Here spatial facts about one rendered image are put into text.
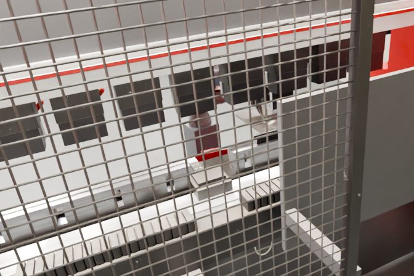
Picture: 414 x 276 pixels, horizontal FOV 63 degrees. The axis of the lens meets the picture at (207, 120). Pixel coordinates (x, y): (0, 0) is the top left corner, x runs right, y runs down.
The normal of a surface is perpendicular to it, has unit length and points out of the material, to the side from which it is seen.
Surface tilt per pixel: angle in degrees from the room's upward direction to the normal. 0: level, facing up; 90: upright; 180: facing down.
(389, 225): 90
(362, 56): 90
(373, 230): 90
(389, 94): 90
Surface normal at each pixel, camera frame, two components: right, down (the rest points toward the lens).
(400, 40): -0.92, 0.23
